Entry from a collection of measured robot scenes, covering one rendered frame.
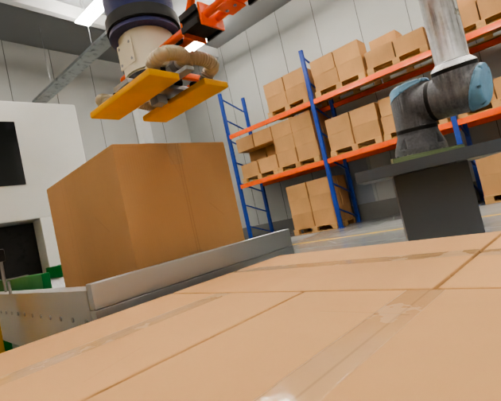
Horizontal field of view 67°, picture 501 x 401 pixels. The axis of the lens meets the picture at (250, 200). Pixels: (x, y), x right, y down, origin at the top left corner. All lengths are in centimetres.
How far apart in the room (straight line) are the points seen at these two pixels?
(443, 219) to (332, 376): 124
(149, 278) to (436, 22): 124
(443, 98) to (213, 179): 85
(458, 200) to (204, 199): 89
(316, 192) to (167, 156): 802
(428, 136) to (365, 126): 700
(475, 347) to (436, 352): 3
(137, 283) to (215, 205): 39
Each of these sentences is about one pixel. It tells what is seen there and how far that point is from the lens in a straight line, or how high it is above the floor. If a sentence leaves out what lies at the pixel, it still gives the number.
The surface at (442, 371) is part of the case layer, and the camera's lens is 31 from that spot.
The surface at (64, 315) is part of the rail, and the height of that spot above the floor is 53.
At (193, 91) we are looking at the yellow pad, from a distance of 120.
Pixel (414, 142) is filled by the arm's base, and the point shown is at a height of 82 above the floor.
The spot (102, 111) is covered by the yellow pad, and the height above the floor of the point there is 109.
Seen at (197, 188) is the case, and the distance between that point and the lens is 119.
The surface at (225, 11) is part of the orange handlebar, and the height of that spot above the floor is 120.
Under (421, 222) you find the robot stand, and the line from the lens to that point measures 151.
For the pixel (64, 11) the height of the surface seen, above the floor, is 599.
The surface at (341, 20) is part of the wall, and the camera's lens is 1071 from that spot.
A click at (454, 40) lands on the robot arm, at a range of 154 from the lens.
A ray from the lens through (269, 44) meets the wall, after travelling 1174.
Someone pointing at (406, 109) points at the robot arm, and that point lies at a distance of 157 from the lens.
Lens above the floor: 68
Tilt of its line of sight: 3 degrees up
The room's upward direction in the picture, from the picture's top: 12 degrees counter-clockwise
